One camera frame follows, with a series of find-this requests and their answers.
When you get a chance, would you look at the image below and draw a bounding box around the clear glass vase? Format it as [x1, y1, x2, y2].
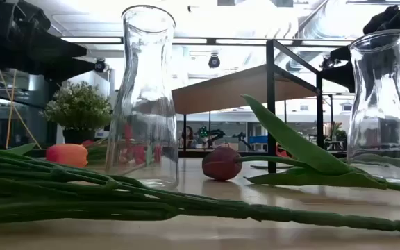
[105, 4, 181, 190]
[345, 28, 400, 185]

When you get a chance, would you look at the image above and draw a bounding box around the maroon tulip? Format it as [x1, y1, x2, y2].
[201, 94, 400, 197]

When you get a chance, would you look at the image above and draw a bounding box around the black ceiling fixture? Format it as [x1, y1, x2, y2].
[320, 55, 340, 70]

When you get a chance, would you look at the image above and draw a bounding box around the potted white-flowered plant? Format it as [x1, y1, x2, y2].
[40, 81, 114, 145]

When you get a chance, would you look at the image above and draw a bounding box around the blue box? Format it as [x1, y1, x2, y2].
[248, 135, 269, 145]

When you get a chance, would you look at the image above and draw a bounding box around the purple flower bunch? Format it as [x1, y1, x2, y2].
[0, 144, 400, 234]

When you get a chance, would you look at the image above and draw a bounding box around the round black camera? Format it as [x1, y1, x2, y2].
[208, 53, 221, 69]
[94, 58, 107, 74]

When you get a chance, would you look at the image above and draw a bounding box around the black overhead frame bar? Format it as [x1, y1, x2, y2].
[60, 36, 353, 47]

